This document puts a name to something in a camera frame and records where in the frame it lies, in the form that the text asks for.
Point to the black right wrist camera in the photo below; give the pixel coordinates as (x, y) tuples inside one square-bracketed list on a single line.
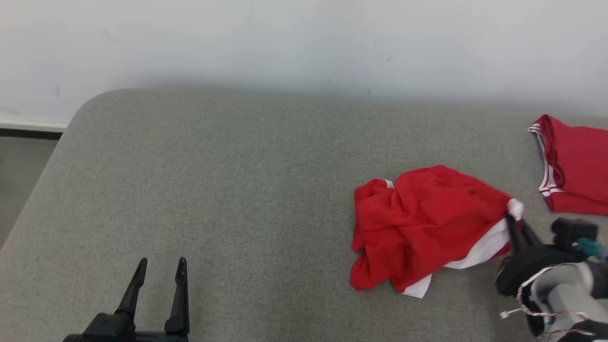
[(570, 230)]

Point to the red white basketball jersey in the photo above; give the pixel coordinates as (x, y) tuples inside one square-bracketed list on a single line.
[(579, 161)]

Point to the white black baseboard strip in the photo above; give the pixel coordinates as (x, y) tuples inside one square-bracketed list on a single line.
[(28, 129)]

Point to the red white sports shorts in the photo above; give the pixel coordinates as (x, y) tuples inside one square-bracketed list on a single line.
[(418, 223)]

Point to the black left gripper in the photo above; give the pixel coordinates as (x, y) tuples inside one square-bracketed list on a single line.
[(114, 330)]

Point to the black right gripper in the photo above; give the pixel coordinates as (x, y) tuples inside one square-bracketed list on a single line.
[(527, 266)]

